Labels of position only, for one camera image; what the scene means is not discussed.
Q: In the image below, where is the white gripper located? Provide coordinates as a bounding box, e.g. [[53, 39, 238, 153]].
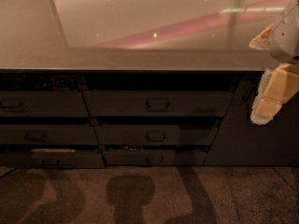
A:
[[249, 0, 299, 125]]

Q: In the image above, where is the dark drawer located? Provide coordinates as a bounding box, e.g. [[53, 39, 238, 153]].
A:
[[0, 150, 106, 169], [95, 125, 218, 146], [103, 149, 206, 166], [0, 91, 88, 118], [83, 91, 233, 117], [0, 125, 98, 145]]

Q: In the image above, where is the light flat item in drawer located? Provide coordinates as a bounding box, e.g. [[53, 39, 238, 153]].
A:
[[31, 148, 76, 153]]

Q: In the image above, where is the dark clutter in left drawer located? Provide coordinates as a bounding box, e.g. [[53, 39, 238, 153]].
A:
[[0, 74, 78, 91]]

